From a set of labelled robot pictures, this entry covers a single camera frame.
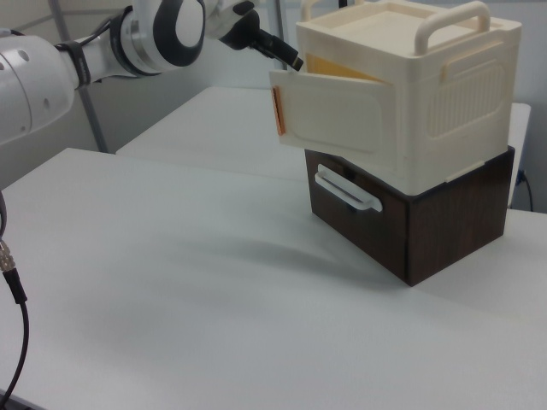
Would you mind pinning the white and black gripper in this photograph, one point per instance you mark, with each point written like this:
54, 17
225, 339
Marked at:
237, 23

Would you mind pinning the cream cabinet door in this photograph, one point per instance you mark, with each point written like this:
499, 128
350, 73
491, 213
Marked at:
333, 115

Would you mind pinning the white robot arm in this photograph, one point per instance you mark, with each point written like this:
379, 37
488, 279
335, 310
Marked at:
34, 85

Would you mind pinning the cream plastic cabinet body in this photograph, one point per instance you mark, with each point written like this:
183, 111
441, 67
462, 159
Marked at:
461, 98

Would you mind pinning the dark brown drawer box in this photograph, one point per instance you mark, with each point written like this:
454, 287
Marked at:
457, 226

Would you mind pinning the grey metal partition post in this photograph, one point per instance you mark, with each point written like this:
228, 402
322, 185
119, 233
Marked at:
280, 17

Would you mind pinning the slanted grey metal post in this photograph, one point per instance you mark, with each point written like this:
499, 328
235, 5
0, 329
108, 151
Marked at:
92, 115

